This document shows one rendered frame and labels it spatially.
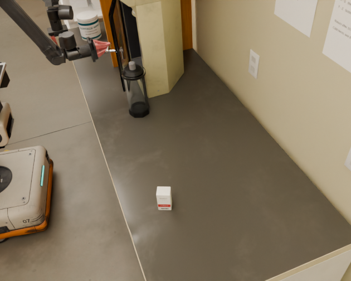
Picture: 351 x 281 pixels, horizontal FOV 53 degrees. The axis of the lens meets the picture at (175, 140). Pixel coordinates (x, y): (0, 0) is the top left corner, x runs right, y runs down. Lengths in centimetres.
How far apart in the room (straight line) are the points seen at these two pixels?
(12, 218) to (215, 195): 144
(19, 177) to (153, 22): 145
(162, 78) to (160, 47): 17
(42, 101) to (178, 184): 252
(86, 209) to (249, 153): 143
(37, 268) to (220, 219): 146
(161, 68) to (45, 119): 191
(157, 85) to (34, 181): 114
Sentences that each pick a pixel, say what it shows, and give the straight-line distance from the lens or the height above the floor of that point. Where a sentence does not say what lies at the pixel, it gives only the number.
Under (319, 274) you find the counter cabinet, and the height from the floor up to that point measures 81.
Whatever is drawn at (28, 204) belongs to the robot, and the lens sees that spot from 238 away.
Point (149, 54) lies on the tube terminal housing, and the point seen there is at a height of 118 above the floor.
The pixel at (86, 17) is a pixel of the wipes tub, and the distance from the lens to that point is 238.
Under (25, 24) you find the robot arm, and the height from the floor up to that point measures 138.
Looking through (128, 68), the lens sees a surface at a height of 118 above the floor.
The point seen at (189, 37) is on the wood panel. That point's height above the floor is 101.
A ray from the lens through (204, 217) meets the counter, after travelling 127.
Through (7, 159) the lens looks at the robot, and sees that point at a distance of 273.
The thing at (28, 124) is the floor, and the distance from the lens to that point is 346.
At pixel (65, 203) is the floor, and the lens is 266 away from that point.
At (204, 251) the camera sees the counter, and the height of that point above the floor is 94.
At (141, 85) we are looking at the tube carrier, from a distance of 158.
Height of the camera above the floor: 199
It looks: 43 degrees down
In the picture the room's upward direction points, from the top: 5 degrees counter-clockwise
